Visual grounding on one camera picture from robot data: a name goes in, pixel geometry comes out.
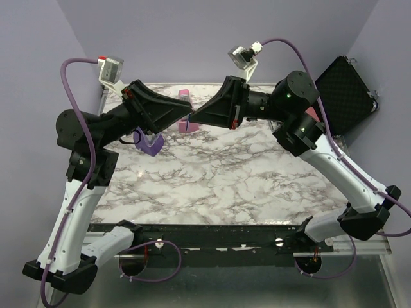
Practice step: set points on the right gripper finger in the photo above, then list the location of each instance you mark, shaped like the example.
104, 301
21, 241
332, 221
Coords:
221, 101
211, 118

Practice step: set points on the black poker chip case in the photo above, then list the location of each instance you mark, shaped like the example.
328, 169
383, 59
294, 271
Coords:
346, 99

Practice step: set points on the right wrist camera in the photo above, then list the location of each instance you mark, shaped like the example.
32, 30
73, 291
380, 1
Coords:
245, 59

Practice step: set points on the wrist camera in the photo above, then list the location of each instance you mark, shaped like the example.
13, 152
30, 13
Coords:
245, 59
110, 72

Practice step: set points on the purple metronome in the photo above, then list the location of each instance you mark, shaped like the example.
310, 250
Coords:
148, 144

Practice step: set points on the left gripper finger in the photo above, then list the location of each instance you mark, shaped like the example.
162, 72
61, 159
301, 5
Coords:
147, 99
160, 118

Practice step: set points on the red playing card deck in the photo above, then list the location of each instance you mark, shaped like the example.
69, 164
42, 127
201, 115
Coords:
311, 111

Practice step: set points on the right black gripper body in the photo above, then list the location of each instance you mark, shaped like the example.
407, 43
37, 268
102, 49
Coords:
241, 95

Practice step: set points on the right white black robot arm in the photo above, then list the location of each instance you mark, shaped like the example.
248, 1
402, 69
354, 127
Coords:
300, 134

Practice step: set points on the blue key tag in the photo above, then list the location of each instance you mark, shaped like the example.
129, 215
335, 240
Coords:
187, 122

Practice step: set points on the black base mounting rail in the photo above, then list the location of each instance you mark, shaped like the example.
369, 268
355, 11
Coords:
208, 246

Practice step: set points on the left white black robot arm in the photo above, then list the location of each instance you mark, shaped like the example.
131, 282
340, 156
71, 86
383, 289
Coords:
64, 262

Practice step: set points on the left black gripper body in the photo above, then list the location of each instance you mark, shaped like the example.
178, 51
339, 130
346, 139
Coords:
139, 108

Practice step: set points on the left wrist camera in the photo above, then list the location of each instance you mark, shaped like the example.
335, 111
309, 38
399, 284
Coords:
110, 72

